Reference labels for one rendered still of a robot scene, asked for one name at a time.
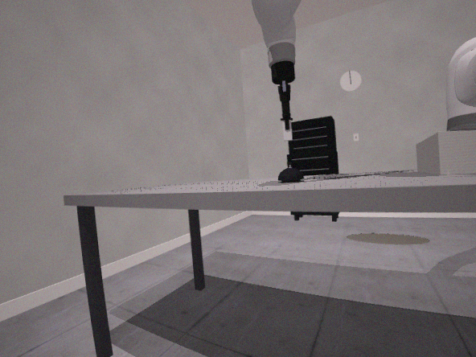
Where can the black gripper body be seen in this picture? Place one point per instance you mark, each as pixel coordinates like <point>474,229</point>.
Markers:
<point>284,70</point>

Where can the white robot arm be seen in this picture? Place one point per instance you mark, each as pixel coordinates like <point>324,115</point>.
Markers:
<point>279,33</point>

